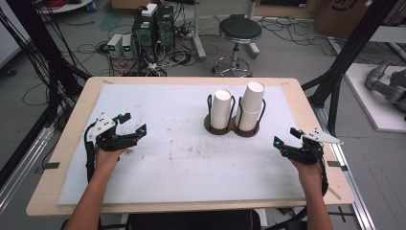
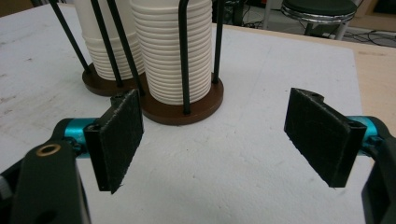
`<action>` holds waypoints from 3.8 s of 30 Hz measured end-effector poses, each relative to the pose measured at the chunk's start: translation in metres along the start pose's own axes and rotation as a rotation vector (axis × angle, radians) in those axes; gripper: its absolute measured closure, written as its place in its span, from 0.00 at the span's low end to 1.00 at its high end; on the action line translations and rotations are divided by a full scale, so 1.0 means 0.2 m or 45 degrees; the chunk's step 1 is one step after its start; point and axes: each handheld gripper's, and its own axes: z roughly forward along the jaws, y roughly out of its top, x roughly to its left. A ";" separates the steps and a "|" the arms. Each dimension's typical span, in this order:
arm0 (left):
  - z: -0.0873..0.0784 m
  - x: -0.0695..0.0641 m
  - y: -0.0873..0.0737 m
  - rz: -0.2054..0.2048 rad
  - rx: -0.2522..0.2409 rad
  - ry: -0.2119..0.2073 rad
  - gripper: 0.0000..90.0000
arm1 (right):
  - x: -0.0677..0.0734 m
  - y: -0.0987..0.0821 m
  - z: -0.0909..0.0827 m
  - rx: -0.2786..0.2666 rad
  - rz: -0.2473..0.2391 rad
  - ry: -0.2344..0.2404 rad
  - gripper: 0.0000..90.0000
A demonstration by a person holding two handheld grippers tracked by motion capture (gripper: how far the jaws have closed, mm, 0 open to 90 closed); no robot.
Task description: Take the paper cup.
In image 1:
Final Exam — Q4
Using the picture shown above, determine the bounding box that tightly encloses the black cable bundle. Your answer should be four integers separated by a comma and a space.
0, 0, 93, 129

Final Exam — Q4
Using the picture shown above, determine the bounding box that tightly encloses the grey power supply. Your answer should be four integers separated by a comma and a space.
106, 33, 124, 59
121, 34, 135, 59

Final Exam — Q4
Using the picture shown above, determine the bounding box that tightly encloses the black tape piece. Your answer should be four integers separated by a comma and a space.
327, 160, 349, 173
42, 161, 61, 171

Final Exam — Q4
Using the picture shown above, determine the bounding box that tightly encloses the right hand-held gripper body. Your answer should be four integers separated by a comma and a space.
282, 127, 345, 166

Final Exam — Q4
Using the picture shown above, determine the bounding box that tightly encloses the person's left hand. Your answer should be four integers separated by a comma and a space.
94, 147, 128, 175

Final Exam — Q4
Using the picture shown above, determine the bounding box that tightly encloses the grey metal table leg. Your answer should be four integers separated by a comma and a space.
191, 0, 208, 62

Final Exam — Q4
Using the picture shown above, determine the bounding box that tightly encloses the white table mat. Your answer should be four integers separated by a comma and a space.
56, 83, 307, 206

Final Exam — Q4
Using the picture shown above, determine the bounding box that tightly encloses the black computer tower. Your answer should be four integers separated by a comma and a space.
156, 5, 176, 53
131, 12, 159, 63

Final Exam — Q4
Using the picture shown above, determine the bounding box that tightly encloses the person's right hand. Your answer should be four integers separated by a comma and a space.
290, 158, 325, 185

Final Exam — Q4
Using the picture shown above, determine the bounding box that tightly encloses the tall stack of paper cups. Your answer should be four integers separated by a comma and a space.
235, 80, 266, 132

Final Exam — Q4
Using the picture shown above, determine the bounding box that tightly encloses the aluminium rail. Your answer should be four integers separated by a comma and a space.
0, 124, 56, 215
310, 104, 377, 230

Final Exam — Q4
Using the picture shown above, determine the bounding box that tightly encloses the short stack of paper cups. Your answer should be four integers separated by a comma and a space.
209, 89, 233, 130

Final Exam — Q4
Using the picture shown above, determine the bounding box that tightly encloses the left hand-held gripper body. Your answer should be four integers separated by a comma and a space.
85, 112, 139, 152

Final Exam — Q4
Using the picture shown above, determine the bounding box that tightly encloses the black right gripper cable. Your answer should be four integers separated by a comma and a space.
273, 149, 330, 230

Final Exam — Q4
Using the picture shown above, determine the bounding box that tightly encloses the brown cardboard box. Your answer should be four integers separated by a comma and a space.
314, 0, 372, 40

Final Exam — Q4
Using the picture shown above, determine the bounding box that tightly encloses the white platform board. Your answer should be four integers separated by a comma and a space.
343, 62, 406, 134

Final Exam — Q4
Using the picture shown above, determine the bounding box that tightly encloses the tangle of floor cables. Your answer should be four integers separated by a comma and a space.
94, 37, 199, 78

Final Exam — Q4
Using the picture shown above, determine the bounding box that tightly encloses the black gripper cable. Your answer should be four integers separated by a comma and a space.
273, 149, 330, 230
83, 123, 98, 184

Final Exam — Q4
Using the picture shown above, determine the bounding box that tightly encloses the black frame post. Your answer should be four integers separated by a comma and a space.
301, 0, 399, 139

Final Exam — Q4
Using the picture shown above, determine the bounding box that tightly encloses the person's black clothing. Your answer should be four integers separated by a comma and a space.
124, 209, 263, 230

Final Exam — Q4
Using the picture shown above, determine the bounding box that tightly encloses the black round stool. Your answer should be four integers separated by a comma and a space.
211, 13, 263, 79

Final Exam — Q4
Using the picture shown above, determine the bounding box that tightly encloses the tan tape strip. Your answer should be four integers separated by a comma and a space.
327, 186, 342, 201

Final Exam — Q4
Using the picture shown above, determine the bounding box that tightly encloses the dark wire cup holder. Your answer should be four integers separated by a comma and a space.
204, 93, 267, 138

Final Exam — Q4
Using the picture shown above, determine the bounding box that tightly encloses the white box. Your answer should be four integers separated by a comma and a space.
141, 3, 159, 18

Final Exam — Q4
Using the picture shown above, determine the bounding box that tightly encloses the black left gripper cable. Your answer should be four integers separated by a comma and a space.
83, 123, 98, 184

